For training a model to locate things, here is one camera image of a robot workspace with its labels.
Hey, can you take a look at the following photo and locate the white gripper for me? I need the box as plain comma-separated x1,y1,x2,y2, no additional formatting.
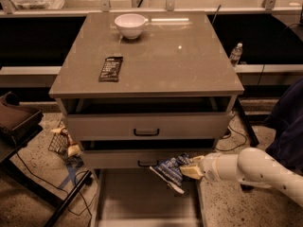
180,153,221,182

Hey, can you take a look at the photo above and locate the blue chip bag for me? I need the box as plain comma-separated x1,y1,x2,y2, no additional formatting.
150,153,193,194

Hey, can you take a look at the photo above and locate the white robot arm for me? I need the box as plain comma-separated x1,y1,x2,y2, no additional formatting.
180,148,303,206

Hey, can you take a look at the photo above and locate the middle drawer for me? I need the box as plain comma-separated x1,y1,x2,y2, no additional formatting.
80,139,217,169

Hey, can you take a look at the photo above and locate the drawer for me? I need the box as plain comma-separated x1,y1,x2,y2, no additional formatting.
90,168,206,227
80,139,217,169
58,96,236,142

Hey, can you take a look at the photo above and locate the bottom drawer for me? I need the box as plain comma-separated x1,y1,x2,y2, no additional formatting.
90,168,206,227

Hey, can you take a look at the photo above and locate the top drawer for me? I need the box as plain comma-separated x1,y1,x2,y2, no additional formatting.
58,96,236,142

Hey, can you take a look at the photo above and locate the grey drawer cabinet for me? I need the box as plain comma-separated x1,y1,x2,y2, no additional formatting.
48,10,245,227

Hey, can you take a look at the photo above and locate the brown bag on stand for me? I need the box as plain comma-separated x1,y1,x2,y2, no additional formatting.
0,92,43,146

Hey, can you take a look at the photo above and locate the dark blue cloth on chair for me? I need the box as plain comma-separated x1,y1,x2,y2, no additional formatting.
264,79,303,170

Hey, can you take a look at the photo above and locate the clear water bottle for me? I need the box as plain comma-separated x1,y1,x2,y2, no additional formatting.
229,43,243,67

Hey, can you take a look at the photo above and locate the snack packet in basket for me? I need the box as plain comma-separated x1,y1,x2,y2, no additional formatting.
52,127,80,157

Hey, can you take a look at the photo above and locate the dark snack bar wrapper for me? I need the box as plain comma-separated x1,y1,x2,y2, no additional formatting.
98,57,123,82

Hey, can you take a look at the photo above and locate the white ceramic bowl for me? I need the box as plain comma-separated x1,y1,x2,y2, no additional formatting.
115,13,146,39

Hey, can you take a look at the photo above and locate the black floor cable right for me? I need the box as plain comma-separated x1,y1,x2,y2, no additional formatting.
215,113,249,153

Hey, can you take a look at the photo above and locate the black floor cable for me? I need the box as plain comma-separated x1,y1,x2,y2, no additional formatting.
11,135,97,219
215,113,249,153

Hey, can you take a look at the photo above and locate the wire basket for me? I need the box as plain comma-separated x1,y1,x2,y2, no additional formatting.
48,121,80,163

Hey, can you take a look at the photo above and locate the black floor cable left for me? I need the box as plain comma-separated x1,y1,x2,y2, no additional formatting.
11,135,97,219

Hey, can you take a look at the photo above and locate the black stand frame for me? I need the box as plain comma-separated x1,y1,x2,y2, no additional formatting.
0,126,92,227

